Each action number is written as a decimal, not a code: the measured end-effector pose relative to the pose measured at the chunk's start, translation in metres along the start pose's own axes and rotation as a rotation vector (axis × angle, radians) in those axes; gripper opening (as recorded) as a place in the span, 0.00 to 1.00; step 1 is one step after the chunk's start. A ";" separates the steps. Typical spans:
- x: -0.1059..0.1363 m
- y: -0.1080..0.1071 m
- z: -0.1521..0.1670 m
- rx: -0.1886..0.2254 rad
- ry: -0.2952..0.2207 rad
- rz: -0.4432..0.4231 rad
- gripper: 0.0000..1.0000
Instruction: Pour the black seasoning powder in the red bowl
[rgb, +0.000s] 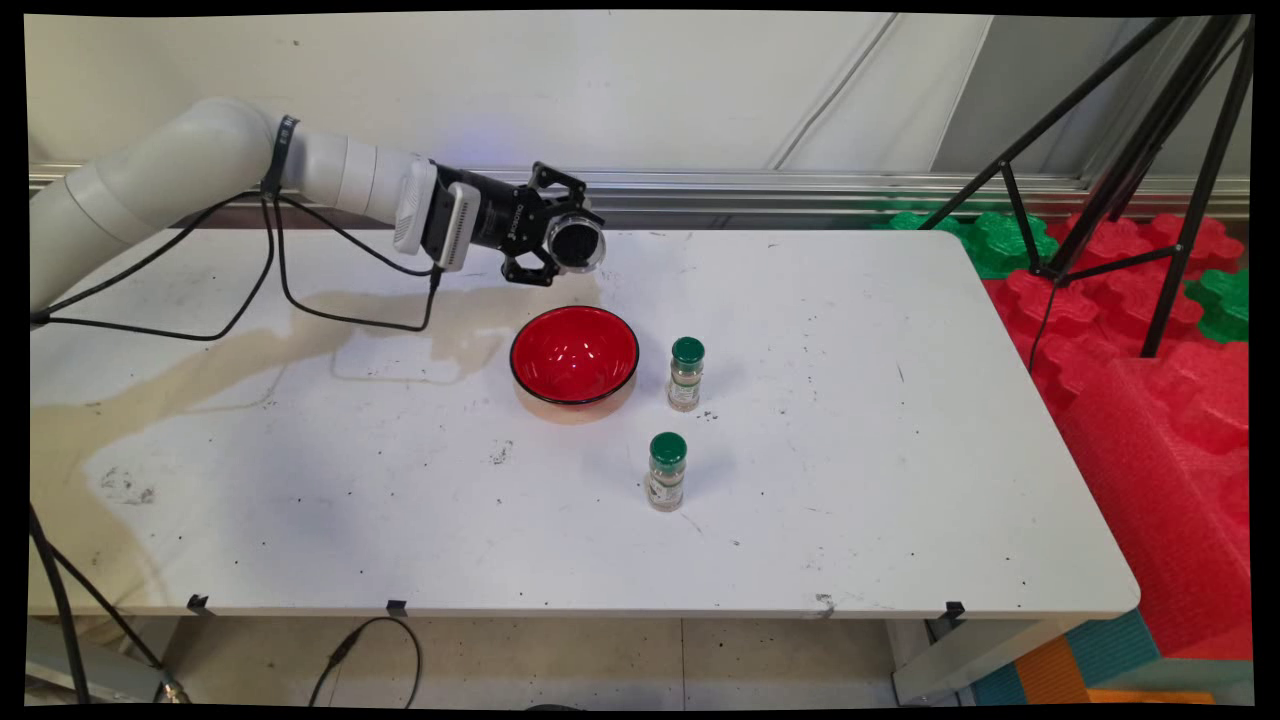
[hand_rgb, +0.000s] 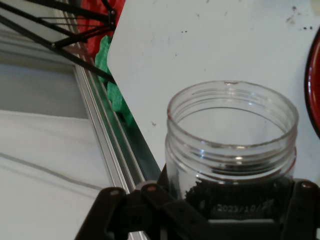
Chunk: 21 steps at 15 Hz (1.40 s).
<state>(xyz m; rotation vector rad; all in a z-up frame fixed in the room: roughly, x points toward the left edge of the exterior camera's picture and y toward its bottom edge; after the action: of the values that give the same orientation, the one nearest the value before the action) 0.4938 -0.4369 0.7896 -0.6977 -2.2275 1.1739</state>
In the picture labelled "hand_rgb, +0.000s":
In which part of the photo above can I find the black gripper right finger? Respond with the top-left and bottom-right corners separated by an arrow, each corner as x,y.
279,178 -> 320,240

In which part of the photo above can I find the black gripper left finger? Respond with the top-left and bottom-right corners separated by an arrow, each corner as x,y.
74,164 -> 208,240

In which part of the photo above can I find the clear jar with black granules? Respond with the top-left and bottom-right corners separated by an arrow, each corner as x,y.
164,80 -> 300,221

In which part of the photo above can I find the green foam puzzle piece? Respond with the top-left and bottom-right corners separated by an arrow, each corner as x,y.
106,82 -> 137,131
94,34 -> 114,84

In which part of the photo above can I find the red bowl with black rim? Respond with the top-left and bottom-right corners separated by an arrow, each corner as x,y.
304,31 -> 320,138

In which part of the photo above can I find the black tripod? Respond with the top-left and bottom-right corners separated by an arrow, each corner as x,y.
0,0 -> 118,85

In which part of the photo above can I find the red foam puzzle pile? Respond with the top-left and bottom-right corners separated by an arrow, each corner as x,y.
79,0 -> 126,55

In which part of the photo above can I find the aluminium rail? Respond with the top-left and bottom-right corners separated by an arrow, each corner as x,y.
0,9 -> 163,240

